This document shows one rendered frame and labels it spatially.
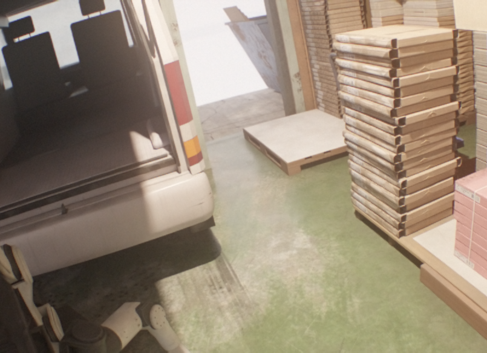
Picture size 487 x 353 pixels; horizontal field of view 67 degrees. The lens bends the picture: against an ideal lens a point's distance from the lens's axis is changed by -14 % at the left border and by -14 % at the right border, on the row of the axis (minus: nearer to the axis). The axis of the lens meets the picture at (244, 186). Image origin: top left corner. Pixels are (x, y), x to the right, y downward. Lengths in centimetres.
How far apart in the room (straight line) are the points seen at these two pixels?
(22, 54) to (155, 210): 231
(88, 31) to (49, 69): 48
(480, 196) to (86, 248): 177
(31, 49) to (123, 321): 302
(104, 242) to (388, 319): 134
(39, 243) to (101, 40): 218
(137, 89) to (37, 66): 94
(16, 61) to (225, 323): 290
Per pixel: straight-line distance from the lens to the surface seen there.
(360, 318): 182
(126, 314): 122
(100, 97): 381
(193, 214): 206
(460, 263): 196
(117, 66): 381
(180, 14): 575
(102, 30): 378
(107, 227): 202
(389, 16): 387
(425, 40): 187
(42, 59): 385
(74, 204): 215
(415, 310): 185
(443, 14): 363
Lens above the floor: 128
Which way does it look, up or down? 25 degrees down
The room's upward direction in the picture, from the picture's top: 12 degrees counter-clockwise
